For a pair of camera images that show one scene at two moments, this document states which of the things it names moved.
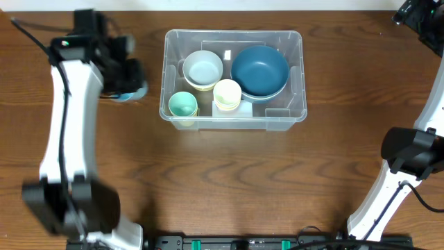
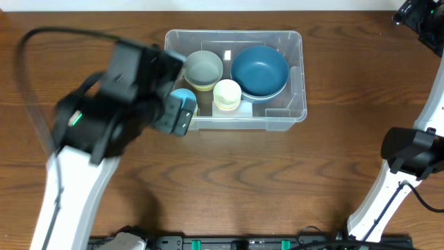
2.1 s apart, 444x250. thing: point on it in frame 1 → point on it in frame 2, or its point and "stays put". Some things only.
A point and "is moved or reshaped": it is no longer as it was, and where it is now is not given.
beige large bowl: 264,99 stays put
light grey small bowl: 202,67 stays put
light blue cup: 132,96 is moved or reshaped
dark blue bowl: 263,71 stays put
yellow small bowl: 200,87 stays put
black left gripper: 133,80 → 174,116
